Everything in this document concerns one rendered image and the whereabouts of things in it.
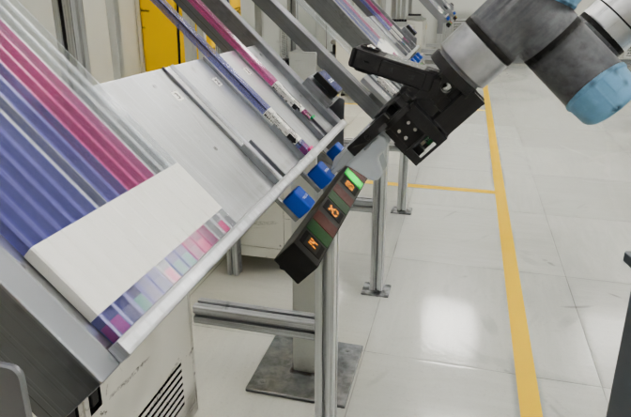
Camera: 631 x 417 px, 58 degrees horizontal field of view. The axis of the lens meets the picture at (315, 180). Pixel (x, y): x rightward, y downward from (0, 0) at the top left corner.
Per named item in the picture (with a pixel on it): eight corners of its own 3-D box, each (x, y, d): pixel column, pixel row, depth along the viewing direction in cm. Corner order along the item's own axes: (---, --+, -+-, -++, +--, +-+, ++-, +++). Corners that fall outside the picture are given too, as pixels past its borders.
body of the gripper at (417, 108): (411, 170, 71) (486, 104, 67) (363, 121, 71) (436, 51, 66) (417, 154, 78) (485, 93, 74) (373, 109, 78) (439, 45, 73)
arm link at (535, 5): (597, 1, 60) (542, -57, 60) (514, 74, 65) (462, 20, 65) (586, 2, 68) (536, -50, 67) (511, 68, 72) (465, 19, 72)
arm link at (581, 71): (632, 75, 71) (572, 11, 71) (653, 89, 61) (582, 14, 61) (578, 117, 75) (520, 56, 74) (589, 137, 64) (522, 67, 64)
